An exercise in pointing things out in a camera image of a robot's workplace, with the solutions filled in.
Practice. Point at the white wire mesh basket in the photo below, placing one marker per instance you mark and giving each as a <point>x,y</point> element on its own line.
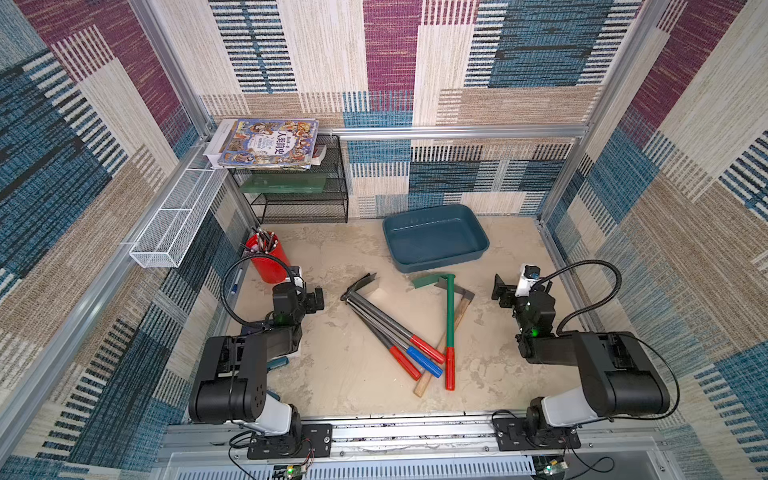
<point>165,241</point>

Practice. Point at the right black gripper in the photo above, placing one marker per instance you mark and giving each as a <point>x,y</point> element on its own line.
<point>503,291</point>

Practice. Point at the colourful picture book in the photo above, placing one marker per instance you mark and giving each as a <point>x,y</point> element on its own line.
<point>263,144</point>

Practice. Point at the teal plastic storage box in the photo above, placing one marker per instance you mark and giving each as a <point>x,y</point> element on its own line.
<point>434,237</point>

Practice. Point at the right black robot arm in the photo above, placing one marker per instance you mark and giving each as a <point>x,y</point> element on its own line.
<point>617,378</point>

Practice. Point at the teal plastic clamp tool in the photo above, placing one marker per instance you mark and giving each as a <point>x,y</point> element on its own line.
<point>277,363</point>

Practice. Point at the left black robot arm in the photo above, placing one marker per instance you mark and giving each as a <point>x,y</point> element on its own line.
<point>231,383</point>

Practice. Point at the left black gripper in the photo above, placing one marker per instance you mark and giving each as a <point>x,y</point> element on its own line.
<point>310,299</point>

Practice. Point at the wooden handle dark hoe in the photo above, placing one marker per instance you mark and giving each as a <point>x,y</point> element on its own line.
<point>458,301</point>

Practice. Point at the blue marker pen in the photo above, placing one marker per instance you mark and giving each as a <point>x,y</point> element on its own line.
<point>237,281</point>

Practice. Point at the grey hoe red grip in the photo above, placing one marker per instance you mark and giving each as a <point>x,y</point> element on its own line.
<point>396,353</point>
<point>368,283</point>

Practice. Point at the black wire shelf rack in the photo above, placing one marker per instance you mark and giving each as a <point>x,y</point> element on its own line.
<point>318,194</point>

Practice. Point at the red pen cup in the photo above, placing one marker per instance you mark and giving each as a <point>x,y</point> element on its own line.
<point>270,269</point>

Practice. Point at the chrome hoe blue grip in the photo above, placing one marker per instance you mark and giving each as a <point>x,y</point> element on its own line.
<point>416,349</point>

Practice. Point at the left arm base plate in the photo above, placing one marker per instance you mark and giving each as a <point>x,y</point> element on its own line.
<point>311,440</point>

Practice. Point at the green hoe red grip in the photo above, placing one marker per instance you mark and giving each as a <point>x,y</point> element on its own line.
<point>449,324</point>

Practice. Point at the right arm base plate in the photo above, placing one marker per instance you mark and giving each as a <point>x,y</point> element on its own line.
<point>516,434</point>

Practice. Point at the green tray on shelf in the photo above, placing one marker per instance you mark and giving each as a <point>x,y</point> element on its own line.
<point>284,183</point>

